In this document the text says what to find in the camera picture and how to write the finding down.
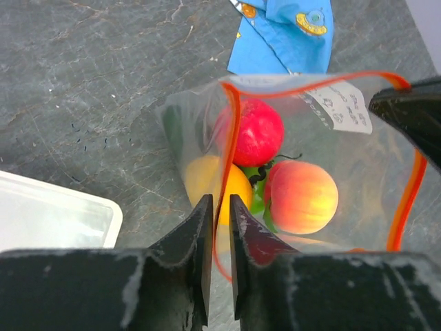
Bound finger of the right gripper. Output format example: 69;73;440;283
369;76;440;169

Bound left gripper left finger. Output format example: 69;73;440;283
1;194;213;330

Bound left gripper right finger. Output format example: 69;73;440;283
229;194;440;330

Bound green watermelon toy ball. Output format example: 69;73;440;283
239;153;303;232

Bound peach toy fruit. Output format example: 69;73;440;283
264;160;339;234

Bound clear zip bag orange zipper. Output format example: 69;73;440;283
156;71;427;279

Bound yellow lemon toy fruit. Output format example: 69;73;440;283
184;154;254;225

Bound white perforated plastic basket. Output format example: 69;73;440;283
1;171;123;252

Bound red apple toy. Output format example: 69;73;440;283
233;99;285;168

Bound dark green avocado toy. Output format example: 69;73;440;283
162;105;183;163

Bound blue patterned cloth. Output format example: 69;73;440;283
227;0;334;74

